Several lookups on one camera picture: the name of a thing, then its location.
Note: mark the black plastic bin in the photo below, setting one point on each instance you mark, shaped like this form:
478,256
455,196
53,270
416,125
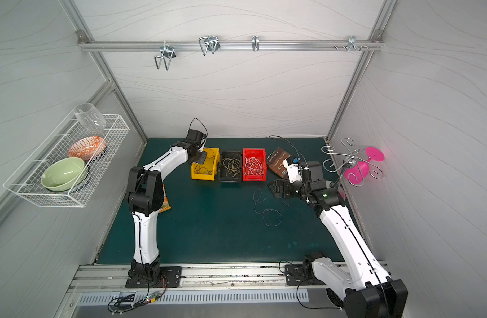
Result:
230,167

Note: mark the metal double hook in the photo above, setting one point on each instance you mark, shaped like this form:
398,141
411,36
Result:
165,56

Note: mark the silver glass holder stand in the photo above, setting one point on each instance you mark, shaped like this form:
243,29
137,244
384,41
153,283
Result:
333,163

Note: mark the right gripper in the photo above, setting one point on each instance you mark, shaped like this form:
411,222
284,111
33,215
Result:
286,187

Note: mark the aluminium rail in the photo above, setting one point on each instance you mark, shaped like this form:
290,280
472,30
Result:
217,276
225,46

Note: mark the green tabletop mat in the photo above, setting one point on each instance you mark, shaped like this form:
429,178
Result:
212,221

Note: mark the orange patterned bowl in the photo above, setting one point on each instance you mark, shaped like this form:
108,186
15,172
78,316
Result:
88,148

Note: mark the clear glass cup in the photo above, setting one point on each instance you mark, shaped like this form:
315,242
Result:
90,117

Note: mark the red plastic bin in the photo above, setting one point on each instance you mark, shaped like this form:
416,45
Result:
254,165

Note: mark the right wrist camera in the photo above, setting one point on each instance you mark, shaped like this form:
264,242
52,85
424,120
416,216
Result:
294,169

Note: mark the green bowl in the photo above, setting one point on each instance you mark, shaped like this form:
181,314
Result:
64,174

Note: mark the white wire basket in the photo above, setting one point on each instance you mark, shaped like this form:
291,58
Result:
25,182

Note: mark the metal bracket hook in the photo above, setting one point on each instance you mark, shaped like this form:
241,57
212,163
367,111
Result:
352,46

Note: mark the brown chips bag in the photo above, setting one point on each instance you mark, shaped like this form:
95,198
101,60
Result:
275,162

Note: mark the aluminium front rail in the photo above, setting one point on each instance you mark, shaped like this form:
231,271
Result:
217,276

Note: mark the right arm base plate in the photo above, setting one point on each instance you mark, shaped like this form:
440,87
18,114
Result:
296,274

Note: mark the aluminium top rail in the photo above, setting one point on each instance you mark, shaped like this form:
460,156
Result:
225,46

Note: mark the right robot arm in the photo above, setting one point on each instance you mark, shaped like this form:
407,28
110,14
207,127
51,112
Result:
365,288

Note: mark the pink plastic wine glass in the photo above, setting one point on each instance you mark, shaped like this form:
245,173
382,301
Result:
355,168

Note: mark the yellow plastic bin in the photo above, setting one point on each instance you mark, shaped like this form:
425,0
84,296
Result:
209,169

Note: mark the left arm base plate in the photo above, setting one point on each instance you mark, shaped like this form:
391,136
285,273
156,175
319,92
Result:
154,277

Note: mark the orange snack packet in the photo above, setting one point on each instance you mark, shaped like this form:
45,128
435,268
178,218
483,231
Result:
165,206

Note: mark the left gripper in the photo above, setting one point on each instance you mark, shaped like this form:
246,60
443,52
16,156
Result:
199,157

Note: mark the metal loop hook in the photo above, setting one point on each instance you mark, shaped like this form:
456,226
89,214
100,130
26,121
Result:
209,44

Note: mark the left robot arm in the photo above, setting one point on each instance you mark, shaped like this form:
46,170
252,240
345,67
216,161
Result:
146,197

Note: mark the small metal hook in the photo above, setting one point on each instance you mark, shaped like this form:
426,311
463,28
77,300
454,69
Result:
255,43

